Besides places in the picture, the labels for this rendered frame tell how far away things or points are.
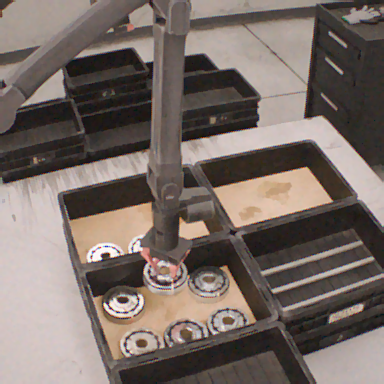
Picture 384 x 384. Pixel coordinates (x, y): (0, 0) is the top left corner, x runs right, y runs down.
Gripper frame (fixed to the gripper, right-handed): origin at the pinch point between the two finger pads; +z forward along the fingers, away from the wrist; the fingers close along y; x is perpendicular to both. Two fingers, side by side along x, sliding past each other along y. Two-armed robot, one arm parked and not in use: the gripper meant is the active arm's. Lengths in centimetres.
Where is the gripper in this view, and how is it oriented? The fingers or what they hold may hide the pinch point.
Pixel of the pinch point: (165, 269)
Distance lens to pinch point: 141.6
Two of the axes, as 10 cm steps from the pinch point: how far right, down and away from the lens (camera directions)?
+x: -4.5, 5.6, -7.0
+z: -0.5, 7.6, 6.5
